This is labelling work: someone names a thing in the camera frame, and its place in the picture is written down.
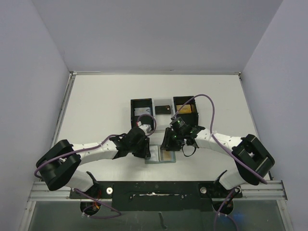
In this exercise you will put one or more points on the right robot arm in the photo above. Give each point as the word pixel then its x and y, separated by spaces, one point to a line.
pixel 252 159

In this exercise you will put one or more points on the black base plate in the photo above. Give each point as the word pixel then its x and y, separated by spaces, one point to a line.
pixel 205 196

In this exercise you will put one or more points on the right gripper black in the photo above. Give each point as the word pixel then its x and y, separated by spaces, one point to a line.
pixel 169 143

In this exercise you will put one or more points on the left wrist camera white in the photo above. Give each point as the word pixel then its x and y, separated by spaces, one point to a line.
pixel 145 127

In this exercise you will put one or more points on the white middle bin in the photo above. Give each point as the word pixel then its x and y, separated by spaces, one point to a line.
pixel 163 120

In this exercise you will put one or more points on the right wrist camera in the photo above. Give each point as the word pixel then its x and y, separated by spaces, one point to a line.
pixel 173 118

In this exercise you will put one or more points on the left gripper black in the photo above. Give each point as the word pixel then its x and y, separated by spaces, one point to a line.
pixel 145 153

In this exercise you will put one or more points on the green card holder wallet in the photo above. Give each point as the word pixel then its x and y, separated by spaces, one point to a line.
pixel 156 155

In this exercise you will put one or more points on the gold credit card in bin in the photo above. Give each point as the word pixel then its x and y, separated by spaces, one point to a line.
pixel 184 109

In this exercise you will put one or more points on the silver card in left bin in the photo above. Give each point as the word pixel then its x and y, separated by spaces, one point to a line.
pixel 142 110

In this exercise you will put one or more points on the black card in white bin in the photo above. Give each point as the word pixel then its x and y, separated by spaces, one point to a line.
pixel 163 110

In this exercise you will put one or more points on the gold striped card in holder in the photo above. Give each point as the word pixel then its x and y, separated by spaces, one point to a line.
pixel 167 156

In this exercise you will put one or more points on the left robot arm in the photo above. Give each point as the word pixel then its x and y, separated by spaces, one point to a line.
pixel 59 166

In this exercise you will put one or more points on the black right bin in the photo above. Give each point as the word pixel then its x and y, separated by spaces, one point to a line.
pixel 190 119

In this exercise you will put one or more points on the aluminium front rail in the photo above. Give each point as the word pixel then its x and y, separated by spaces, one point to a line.
pixel 274 190

